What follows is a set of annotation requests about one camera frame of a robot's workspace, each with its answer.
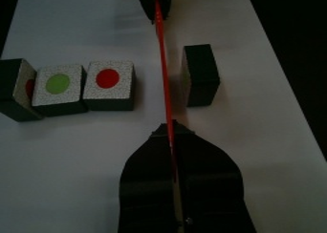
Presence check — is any red toy knife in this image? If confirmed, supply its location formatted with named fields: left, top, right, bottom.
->
left=151, top=0, right=187, bottom=233

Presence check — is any sushi piece with green dot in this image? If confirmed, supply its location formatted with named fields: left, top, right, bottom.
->
left=31, top=64, right=92, bottom=117

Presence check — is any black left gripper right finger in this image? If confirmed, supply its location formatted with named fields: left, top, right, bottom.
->
left=173, top=119, right=259, bottom=233

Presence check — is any sushi piece with red dot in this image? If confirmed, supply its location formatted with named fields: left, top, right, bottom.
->
left=0, top=57, right=45, bottom=123
left=82, top=59, right=137, bottom=112

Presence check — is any dark seaweed-wrapped sushi piece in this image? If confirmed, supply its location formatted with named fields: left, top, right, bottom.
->
left=180, top=43, right=223, bottom=108

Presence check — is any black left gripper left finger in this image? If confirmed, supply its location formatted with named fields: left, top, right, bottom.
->
left=117, top=123, right=179, bottom=233

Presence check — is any white cutting board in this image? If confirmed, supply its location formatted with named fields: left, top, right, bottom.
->
left=0, top=0, right=327, bottom=233

